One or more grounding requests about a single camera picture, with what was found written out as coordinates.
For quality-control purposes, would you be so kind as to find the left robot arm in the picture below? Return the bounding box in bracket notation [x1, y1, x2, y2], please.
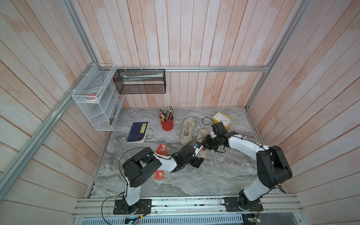
[113, 142, 204, 218]

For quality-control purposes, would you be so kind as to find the white wire wall shelf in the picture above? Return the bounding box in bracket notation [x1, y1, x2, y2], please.
[72, 64, 124, 131]

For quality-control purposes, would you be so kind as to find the black mesh wall basket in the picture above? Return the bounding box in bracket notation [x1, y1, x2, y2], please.
[113, 69, 167, 95]

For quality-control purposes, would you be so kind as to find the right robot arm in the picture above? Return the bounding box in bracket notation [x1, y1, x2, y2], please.
[201, 122, 293, 212]

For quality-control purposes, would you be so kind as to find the pens and pencils bunch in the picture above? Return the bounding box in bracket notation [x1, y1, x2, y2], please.
[158, 106, 174, 122]

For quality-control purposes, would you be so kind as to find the dark blue book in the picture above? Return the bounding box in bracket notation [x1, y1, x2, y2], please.
[127, 122, 148, 143]

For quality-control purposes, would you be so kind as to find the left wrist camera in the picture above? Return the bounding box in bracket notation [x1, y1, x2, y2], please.
[194, 142, 204, 158]

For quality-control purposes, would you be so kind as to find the red insole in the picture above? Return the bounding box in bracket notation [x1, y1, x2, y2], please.
[154, 144, 168, 181]

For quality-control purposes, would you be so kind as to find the tape roll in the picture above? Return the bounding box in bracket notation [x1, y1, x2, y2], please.
[83, 89, 103, 102]

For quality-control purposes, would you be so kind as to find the yellow alarm clock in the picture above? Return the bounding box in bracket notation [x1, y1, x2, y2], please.
[212, 112, 233, 129]

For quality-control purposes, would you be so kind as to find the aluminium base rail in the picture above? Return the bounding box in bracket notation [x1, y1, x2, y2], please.
[71, 194, 304, 218]

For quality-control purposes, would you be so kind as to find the beige sneaker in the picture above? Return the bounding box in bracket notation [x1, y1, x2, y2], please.
[197, 128, 209, 159]
[180, 117, 196, 145]

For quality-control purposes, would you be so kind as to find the red pen cup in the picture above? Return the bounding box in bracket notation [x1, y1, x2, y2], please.
[160, 117, 174, 131]

